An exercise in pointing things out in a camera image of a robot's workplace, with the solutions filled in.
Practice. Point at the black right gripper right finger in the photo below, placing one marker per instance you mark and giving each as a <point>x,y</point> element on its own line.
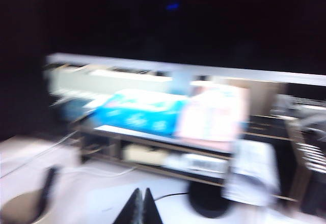
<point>151,211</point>

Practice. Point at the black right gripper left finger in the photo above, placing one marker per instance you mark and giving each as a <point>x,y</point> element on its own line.
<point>131,211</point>

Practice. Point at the thick black marker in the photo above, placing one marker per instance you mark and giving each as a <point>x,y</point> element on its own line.
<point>48,188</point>

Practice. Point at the beige paper cup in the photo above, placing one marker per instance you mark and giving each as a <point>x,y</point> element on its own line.
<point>20,208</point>

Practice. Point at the flat white box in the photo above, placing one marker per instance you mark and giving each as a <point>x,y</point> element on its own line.
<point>178,168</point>

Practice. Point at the beige cardboard box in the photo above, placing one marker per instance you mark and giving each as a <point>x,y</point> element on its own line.
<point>142,155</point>

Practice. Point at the black round stand base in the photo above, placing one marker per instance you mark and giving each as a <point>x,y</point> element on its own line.
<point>208,203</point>

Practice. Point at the white multiport charger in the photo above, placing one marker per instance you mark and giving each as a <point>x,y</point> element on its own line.
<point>203,157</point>

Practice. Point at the blue wet wipes pack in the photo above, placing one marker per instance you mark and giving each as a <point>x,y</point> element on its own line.
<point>137,114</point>

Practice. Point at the rolled printed papers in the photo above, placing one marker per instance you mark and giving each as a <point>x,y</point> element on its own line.
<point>252,170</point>

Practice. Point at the pink tissue pack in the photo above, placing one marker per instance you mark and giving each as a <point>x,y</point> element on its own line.
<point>211,114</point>

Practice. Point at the white monitor stand column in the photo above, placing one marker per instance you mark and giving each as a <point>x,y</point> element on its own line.
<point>179,81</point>

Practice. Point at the white office partition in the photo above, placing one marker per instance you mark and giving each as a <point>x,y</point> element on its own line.
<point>76,84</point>

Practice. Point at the wooden desk shelf organizer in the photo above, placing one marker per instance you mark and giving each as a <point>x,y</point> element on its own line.
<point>293,163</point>

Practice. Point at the plain black monitor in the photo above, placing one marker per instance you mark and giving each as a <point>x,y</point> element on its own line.
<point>20,81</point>

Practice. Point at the large black silver-edged monitor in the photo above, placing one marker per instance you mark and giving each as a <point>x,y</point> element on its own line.
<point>163,30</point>

